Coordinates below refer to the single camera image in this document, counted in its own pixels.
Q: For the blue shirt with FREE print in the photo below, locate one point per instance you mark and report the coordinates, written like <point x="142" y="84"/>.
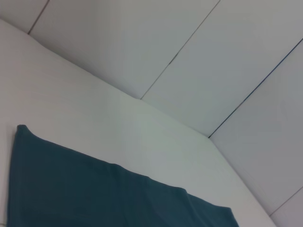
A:
<point x="94" y="184"/>

